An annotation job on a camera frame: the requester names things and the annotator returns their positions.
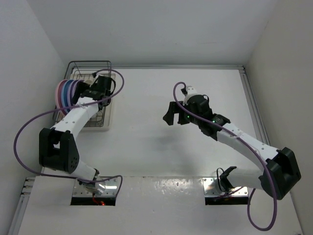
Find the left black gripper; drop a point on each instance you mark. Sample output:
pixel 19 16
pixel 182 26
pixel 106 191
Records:
pixel 82 86

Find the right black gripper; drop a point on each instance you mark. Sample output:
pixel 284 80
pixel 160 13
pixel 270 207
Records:
pixel 174 108

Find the purple plate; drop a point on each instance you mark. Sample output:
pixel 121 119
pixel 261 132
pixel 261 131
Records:
pixel 70 92
pixel 75 95

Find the blue plate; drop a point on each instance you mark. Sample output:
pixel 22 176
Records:
pixel 65 92

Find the pink plate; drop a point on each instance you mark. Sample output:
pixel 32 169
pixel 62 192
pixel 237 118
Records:
pixel 58 91

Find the cream plate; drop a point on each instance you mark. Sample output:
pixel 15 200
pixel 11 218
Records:
pixel 89 82

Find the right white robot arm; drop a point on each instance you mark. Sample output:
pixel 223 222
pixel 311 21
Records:
pixel 277 169

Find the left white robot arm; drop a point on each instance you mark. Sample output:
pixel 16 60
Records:
pixel 82 99

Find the beige drip tray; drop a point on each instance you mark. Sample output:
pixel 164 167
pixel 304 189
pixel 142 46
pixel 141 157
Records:
pixel 108 117

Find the metal wire dish rack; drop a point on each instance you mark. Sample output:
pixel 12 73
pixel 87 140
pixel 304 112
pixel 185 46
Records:
pixel 78 72

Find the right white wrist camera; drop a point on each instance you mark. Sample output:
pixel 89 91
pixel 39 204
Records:
pixel 188 92

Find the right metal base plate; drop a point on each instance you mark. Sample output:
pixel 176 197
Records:
pixel 212 190

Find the metal base plate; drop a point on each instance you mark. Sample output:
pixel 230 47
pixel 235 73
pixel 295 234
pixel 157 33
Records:
pixel 107 186
pixel 212 190

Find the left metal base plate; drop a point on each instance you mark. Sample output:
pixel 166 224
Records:
pixel 107 186

